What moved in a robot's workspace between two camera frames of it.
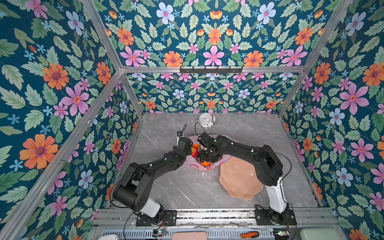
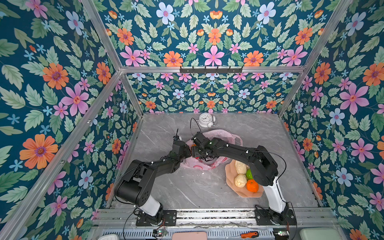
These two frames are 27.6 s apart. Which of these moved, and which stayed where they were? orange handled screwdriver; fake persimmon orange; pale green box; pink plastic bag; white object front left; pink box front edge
Moved: pink plastic bag; fake persimmon orange
Stayed: pale green box; white object front left; orange handled screwdriver; pink box front edge
